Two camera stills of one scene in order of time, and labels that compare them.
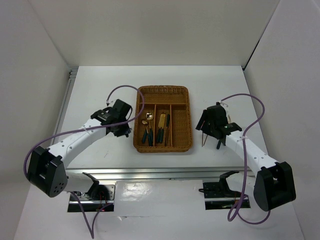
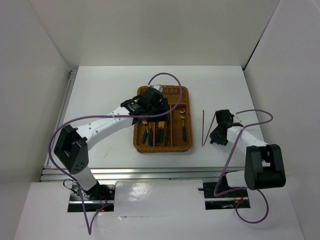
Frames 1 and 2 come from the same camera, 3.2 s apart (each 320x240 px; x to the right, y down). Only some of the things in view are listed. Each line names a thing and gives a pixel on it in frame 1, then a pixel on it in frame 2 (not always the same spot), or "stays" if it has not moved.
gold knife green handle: (161, 127) stays
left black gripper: (121, 132) to (164, 117)
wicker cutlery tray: (165, 125) stays
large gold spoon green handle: (149, 116) stays
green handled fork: (218, 144) to (182, 116)
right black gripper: (205, 116) to (214, 136)
